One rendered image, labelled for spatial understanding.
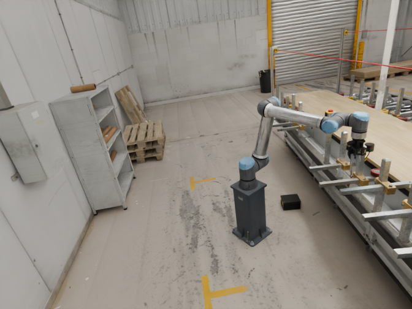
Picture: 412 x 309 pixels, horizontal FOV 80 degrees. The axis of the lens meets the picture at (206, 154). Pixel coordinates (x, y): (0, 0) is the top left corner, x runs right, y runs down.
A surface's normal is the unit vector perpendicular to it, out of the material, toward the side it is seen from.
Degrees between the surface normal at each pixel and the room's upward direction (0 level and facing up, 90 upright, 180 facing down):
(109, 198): 90
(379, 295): 0
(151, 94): 90
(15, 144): 90
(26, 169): 90
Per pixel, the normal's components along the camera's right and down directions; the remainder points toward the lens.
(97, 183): 0.11, 0.40
